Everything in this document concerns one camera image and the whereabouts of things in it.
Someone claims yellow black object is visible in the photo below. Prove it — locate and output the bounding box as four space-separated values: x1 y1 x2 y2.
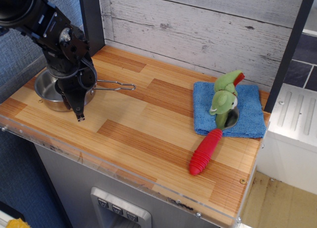
0 211 31 228

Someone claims white ribbed box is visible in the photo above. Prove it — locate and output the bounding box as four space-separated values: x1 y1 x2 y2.
257 84 317 194

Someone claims blue folded cloth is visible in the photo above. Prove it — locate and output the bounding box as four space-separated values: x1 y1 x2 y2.
193 82 266 138

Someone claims red handled metal spoon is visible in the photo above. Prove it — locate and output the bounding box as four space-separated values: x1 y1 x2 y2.
189 108 239 175

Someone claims small steel pot with handle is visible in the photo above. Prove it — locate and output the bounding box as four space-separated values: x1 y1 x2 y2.
34 69 136 112

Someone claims dark grey right post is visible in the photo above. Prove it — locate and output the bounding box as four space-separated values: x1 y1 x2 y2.
264 0 314 113

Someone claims dark grey post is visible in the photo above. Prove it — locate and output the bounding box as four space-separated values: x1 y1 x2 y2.
79 0 105 56
264 0 314 113

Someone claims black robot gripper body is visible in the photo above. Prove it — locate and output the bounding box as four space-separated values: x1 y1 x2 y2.
43 51 97 109

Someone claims grey dispenser button panel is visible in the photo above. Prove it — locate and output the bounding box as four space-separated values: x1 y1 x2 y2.
91 187 152 228

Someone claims dark grey left post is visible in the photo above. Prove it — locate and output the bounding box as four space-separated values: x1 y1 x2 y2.
79 0 105 56

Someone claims green plush toy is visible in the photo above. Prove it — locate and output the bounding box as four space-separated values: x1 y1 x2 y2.
209 70 245 115

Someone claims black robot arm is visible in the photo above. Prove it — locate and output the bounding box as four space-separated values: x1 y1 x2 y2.
0 0 97 121

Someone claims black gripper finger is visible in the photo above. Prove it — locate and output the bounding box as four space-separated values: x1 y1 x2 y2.
61 91 72 110
73 107 85 121

